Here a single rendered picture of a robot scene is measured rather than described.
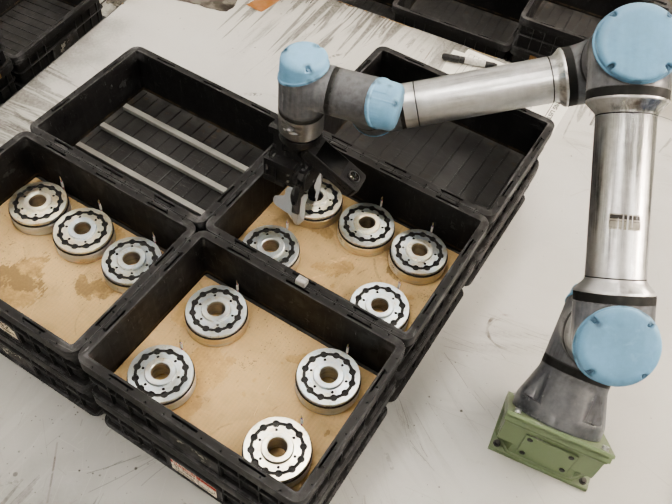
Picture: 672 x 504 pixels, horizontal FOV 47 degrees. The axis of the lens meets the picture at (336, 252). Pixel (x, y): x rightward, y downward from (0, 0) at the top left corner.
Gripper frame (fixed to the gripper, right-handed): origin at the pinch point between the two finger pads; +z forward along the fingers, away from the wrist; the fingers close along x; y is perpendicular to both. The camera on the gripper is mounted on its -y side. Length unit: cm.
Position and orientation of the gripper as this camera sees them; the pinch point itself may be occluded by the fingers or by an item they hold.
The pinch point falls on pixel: (307, 212)
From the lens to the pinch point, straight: 142.7
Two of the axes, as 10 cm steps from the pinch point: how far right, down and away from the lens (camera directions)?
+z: -0.7, 6.1, 7.9
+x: -4.6, 6.9, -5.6
